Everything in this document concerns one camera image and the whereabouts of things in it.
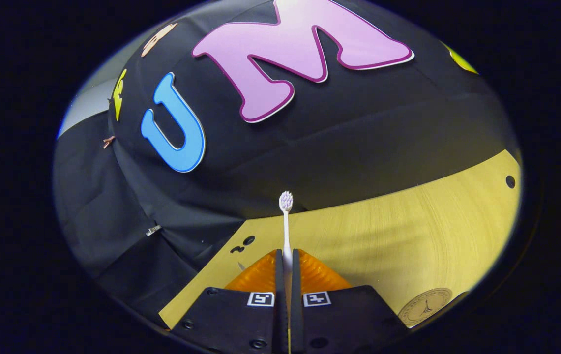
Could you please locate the black backdrop cloth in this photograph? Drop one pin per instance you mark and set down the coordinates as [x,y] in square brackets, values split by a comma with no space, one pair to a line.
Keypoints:
[359,123]

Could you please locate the small copper clip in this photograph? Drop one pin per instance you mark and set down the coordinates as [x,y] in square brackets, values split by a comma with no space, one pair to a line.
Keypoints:
[108,141]

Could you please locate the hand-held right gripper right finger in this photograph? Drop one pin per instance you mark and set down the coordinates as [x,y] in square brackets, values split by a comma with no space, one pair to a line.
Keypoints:
[344,324]

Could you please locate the wooden desktop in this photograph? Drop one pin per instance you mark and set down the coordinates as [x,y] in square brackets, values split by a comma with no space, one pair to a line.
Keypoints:
[408,231]

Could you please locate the small white clip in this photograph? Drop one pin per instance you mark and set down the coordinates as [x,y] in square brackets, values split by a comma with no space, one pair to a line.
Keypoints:
[153,230]

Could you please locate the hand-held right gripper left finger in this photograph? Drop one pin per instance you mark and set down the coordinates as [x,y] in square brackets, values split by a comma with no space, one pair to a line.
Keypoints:
[241,324]

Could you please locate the pale purple toothbrush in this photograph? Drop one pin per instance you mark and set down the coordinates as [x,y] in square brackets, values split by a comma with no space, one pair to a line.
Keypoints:
[286,231]

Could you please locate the round cork coaster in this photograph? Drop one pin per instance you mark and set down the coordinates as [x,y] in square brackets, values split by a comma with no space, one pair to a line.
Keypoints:
[425,307]

